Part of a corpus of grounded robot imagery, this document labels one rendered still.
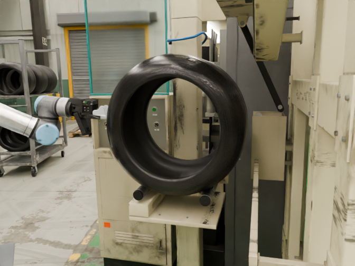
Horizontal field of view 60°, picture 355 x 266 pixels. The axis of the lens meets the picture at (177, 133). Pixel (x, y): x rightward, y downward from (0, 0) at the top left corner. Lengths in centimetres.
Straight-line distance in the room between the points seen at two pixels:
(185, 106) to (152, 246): 112
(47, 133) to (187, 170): 65
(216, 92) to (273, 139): 44
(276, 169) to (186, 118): 49
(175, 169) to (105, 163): 78
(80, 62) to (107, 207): 911
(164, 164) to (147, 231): 82
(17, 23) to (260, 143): 1123
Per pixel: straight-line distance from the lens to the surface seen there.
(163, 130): 200
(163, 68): 116
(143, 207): 131
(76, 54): 1115
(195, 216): 132
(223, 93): 112
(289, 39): 130
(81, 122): 144
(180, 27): 154
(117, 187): 218
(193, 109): 152
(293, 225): 159
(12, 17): 1227
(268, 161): 146
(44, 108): 151
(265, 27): 112
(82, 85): 1109
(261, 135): 143
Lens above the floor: 138
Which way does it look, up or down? 10 degrees down
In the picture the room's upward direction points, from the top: 1 degrees counter-clockwise
